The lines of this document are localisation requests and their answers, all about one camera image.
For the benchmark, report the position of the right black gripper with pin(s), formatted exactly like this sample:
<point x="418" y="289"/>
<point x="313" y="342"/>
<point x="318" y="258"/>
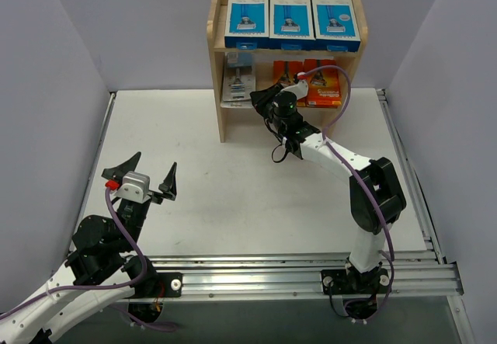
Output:
<point x="262" y="101"/>

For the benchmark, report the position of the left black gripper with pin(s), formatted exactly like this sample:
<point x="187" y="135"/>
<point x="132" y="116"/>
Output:
<point x="154" y="195"/>

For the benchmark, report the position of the clear blister razor pack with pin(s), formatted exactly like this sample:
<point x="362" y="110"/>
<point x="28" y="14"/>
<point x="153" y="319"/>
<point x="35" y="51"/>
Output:
<point x="238" y="78"/>
<point x="237" y="104"/>

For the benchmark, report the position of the orange Gillette Fusion box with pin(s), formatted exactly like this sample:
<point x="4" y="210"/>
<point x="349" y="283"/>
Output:
<point x="285" y="73"/>
<point x="324" y="89"/>

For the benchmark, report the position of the blue Harry's razor box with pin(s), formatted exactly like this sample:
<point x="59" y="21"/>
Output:
<point x="247" y="24"/>
<point x="335" y="26"/>
<point x="291" y="25"/>

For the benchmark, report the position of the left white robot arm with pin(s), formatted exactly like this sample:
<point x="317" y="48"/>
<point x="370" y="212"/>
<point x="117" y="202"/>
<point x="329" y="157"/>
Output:
<point x="105" y="265"/>

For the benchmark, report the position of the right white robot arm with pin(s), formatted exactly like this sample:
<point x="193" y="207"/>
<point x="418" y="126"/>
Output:
<point x="375" y="195"/>

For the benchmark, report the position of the wooden shelf unit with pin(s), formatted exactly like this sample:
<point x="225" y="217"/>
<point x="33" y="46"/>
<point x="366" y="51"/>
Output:
<point x="263" y="58"/>

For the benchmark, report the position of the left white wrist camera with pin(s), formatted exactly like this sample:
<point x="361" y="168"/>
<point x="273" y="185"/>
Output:
<point x="133" y="187"/>

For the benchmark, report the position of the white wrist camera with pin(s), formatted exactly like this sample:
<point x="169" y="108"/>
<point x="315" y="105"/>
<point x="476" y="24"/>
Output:
<point x="133" y="187"/>
<point x="300" y="87"/>

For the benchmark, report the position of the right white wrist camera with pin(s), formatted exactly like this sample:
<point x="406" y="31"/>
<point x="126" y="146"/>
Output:
<point x="300" y="87"/>

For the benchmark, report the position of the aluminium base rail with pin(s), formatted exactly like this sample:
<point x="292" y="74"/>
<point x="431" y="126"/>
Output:
<point x="244" y="224"/>

